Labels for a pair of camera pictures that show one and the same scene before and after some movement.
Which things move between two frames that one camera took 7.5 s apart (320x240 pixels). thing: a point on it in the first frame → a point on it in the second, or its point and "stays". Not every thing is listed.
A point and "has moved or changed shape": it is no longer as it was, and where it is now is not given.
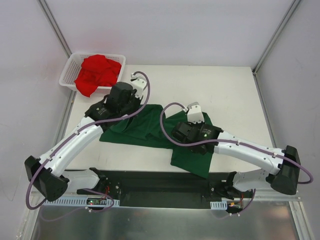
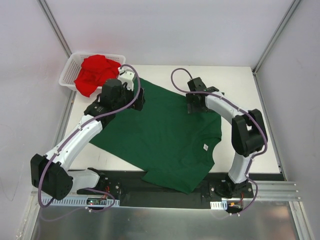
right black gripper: [191, 130] → [191, 104]
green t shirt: [145, 128] has moved or changed shape
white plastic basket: [74, 62] stays
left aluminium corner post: [55, 27] stays
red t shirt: [96, 71] stays
